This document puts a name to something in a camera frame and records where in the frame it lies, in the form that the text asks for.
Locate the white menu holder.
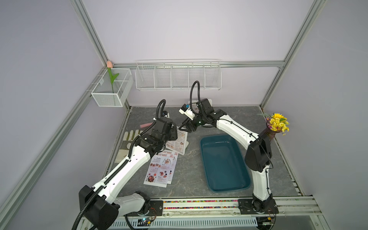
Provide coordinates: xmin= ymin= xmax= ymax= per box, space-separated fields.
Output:
xmin=191 ymin=99 xmax=212 ymax=113
xmin=165 ymin=127 xmax=190 ymax=156

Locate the red special menu sheet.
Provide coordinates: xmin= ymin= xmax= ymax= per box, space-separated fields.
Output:
xmin=161 ymin=150 xmax=179 ymax=184

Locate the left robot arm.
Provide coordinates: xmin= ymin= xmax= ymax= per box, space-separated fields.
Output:
xmin=72 ymin=99 xmax=177 ymax=230

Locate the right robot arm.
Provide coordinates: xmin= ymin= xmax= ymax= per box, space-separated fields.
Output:
xmin=179 ymin=81 xmax=276 ymax=214

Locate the purple pink toy trowel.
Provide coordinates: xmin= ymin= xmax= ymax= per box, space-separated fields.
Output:
xmin=140 ymin=122 xmax=153 ymax=129

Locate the white green work glove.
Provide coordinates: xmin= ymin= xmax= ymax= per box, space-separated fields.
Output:
xmin=114 ymin=129 xmax=143 ymax=163

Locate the teal plastic tray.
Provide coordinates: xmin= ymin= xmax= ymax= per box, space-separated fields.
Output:
xmin=200 ymin=134 xmax=252 ymax=193

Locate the dark purple vase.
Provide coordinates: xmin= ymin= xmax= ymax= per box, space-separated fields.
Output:
xmin=259 ymin=126 xmax=278 ymax=142

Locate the yellow flower bouquet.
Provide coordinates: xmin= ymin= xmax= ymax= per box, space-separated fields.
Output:
xmin=258 ymin=113 xmax=289 ymax=135

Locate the pink artificial tulip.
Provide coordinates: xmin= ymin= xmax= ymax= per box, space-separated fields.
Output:
xmin=106 ymin=60 xmax=119 ymax=94

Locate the white ventilation grille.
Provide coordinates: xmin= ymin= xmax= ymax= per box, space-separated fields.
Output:
xmin=128 ymin=217 xmax=258 ymax=230

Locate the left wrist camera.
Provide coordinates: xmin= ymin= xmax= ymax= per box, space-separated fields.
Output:
xmin=161 ymin=110 xmax=170 ymax=118

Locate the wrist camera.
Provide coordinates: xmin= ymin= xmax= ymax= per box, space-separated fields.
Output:
xmin=179 ymin=104 xmax=195 ymax=120
xmin=161 ymin=110 xmax=170 ymax=118

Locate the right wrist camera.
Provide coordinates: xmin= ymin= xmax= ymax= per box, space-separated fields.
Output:
xmin=179 ymin=104 xmax=195 ymax=120

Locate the white wire wall shelf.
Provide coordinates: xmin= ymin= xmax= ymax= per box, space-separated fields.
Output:
xmin=135 ymin=59 xmax=222 ymax=91

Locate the white mesh wall basket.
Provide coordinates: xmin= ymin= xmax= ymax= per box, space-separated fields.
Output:
xmin=91 ymin=68 xmax=134 ymax=107

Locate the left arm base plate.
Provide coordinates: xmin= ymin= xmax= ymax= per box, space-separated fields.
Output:
xmin=127 ymin=200 xmax=163 ymax=217

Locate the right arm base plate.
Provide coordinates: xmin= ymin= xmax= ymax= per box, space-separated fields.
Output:
xmin=238 ymin=198 xmax=279 ymax=215

